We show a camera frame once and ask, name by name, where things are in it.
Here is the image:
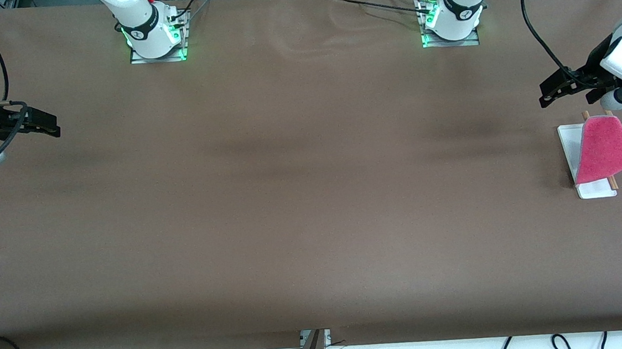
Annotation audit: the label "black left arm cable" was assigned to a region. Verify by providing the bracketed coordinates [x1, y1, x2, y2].
[519, 0, 588, 88]

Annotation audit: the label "pink and grey towel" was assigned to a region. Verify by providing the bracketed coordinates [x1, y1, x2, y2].
[569, 115, 622, 186]

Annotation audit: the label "white towel rack wooden bars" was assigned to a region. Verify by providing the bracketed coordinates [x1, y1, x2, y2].
[556, 108, 622, 201]

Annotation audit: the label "thin black cable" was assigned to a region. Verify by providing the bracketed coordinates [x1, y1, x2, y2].
[325, 0, 432, 21]

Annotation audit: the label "brown table cover sheet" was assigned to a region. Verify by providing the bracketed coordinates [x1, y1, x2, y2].
[0, 0, 622, 349]

